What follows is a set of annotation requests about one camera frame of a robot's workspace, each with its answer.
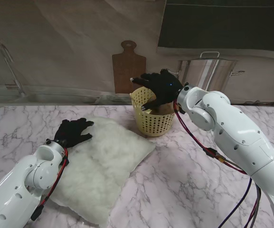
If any black stove grate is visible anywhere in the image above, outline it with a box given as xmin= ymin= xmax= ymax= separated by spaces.
xmin=231 ymin=98 xmax=274 ymax=106

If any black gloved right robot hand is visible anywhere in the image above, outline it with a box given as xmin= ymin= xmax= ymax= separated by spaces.
xmin=130 ymin=68 xmax=184 ymax=111

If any brown pillowcase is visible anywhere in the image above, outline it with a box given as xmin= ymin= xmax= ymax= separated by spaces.
xmin=151 ymin=101 xmax=175 ymax=115

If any red black left arm cable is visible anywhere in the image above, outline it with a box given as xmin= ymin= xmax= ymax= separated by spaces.
xmin=29 ymin=148 xmax=70 ymax=222

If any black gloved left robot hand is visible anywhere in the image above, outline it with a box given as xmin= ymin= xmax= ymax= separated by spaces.
xmin=54 ymin=117 xmax=95 ymax=149

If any red black arm cable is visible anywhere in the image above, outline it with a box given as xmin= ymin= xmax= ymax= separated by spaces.
xmin=173 ymin=98 xmax=263 ymax=228
xmin=29 ymin=148 xmax=70 ymax=222

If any yellow perforated laundry basket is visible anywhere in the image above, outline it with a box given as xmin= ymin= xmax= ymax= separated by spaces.
xmin=130 ymin=86 xmax=184 ymax=138

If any red black right arm cable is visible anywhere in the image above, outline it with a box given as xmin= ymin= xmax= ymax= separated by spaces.
xmin=173 ymin=98 xmax=263 ymax=228

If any white pillow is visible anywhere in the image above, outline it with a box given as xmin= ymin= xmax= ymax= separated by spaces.
xmin=49 ymin=116 xmax=156 ymax=226

